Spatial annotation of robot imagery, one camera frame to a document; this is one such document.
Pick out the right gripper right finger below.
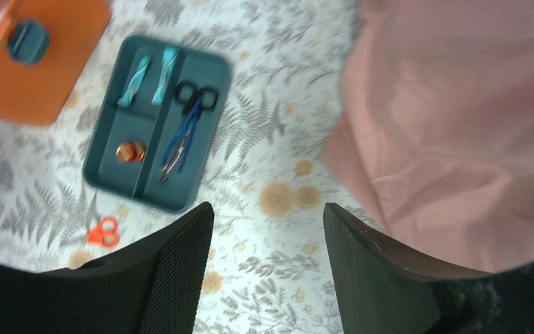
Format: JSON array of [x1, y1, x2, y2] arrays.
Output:
[[323, 202, 534, 333]]

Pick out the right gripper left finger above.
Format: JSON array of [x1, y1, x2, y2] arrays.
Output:
[[0, 202, 214, 333]]

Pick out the orange handled scissors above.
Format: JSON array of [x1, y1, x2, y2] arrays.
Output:
[[60, 216, 120, 249]]

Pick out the small red round tin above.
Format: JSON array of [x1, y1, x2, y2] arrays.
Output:
[[115, 143, 136, 164]]

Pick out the teal tray insert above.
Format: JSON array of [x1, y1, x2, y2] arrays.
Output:
[[83, 35, 232, 214]]

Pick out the blue plastic tweezers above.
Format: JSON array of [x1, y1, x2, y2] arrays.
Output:
[[160, 91, 202, 184]]

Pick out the teal small packet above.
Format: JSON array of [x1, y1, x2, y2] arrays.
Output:
[[118, 55, 151, 108]]

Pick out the black handled scissors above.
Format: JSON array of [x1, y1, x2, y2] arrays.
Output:
[[159, 81, 219, 185]]

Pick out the teal small tube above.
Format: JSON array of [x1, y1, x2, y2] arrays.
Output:
[[152, 47, 177, 106]]

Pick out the orange medicine box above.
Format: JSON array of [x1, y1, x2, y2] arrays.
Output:
[[0, 0, 112, 126]]

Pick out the pink hanging garment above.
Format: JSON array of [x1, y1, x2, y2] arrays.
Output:
[[321, 1, 534, 272]]

